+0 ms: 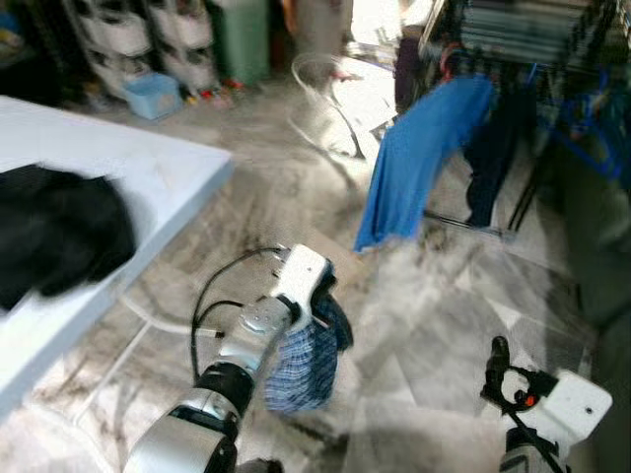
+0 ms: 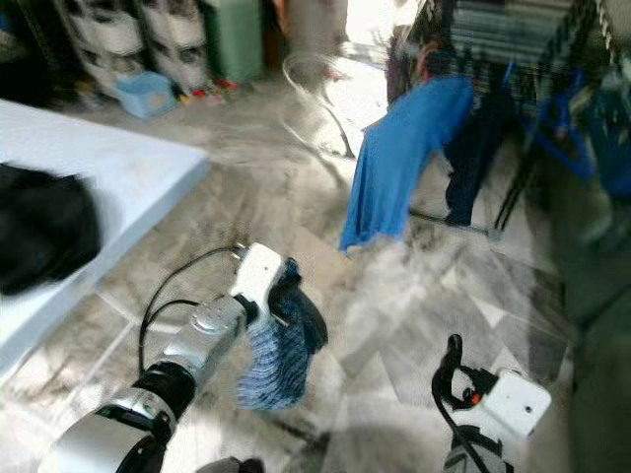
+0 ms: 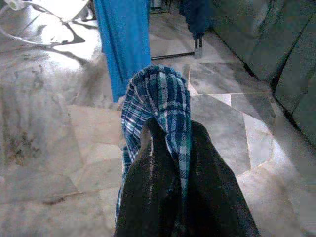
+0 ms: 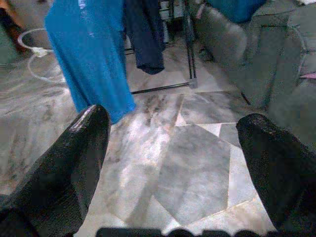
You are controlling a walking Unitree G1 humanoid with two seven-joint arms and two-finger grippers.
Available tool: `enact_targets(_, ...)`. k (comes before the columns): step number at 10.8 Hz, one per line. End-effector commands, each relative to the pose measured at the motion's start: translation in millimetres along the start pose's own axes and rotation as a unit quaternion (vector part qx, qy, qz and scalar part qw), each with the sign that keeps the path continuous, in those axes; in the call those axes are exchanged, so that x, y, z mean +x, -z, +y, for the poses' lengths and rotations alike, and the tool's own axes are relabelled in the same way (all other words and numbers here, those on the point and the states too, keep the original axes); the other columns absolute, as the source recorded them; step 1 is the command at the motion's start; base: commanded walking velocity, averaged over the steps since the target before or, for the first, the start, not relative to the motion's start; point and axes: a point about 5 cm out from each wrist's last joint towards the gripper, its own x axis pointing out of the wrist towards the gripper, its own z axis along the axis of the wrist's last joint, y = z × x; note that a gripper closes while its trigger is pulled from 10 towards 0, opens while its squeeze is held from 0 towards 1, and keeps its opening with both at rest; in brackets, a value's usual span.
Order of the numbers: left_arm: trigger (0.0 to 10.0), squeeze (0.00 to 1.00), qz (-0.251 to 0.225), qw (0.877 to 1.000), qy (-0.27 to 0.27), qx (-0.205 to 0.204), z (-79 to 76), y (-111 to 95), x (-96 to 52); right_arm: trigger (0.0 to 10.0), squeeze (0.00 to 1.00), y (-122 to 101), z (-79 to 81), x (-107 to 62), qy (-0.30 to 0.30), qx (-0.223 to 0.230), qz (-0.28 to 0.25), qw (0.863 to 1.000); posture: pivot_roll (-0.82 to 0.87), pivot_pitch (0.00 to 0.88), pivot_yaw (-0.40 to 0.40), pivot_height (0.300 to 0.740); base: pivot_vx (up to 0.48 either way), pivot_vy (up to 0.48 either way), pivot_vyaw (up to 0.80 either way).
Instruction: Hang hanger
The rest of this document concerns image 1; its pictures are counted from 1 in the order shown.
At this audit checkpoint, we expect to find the light blue plastic basket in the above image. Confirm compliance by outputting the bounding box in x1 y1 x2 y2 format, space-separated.
123 71 183 121

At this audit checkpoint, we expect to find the white plastic folding table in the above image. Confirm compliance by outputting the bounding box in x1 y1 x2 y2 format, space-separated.
0 96 236 415

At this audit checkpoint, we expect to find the green laundry hamper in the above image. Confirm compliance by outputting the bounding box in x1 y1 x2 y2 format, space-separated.
207 0 272 85

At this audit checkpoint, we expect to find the grey sofa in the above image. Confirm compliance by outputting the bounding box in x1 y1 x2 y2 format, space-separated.
552 148 631 473

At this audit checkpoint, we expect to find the bright blue t-shirt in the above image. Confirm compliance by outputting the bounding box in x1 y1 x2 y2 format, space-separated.
353 76 494 252

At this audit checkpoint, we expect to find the white tube frame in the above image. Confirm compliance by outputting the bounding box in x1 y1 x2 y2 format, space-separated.
291 54 371 164

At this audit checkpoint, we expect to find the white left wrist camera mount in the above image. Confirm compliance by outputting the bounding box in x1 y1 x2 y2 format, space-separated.
271 244 331 326

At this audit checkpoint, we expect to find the black garment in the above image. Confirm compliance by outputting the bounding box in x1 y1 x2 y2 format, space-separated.
0 165 137 311

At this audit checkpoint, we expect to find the blue plaid garment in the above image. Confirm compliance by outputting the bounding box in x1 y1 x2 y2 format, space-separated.
264 291 354 415

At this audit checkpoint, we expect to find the grey plastic bin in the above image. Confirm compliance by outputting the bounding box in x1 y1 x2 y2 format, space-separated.
291 0 351 55

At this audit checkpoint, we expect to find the navy blue garment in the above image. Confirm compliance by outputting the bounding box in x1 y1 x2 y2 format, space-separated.
463 89 538 230

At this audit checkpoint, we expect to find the black metal drying rack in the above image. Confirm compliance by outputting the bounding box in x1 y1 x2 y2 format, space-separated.
394 0 631 242

